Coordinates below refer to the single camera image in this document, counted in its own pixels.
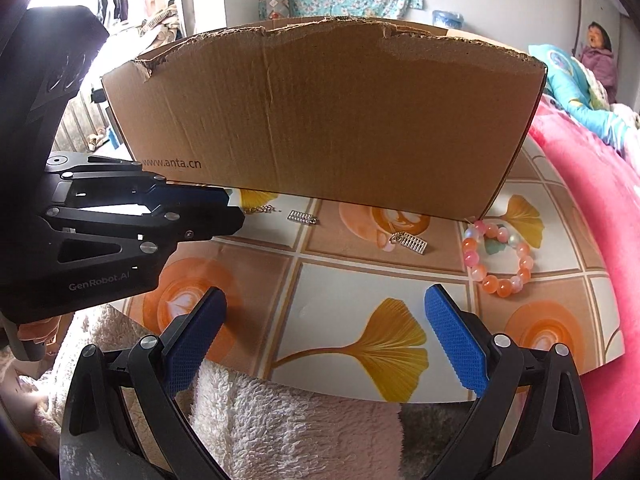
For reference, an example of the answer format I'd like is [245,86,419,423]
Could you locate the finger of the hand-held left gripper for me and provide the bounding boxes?
[45,151,232,209]
[42,207,246,267]

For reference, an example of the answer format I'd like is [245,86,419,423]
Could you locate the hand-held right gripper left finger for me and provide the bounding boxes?
[59,286,228,480]

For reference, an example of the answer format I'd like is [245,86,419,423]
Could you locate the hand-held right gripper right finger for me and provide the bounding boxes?
[424,284,594,480]

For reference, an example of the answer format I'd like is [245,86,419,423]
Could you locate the brown cardboard box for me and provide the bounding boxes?
[101,16,548,221]

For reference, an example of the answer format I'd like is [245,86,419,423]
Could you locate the person's left hand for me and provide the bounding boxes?
[17,321,58,345]

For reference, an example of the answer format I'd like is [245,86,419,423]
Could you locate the metal window railing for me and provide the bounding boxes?
[52,87,108,153]

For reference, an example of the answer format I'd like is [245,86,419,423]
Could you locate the silver abacus charm with bead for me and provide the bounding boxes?
[382,231,432,256]

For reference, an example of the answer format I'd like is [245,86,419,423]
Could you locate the white fleece robe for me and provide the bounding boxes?
[0,305,403,480]

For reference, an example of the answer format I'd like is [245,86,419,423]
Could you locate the beige woven bag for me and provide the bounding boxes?
[140,2,181,43]

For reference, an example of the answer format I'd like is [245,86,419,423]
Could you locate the pink floral blanket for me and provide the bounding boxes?
[520,100,640,480]

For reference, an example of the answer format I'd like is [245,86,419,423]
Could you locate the blue printed quilt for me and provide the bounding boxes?
[529,44,640,148]

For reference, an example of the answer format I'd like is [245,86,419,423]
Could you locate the white crumpled bedding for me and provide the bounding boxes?
[612,102,640,128]

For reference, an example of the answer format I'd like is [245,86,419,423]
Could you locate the blue water bottle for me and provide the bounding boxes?
[432,9,463,31]

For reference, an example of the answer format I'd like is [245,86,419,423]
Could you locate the orange pink bead bracelet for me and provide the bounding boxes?
[461,219,535,297]

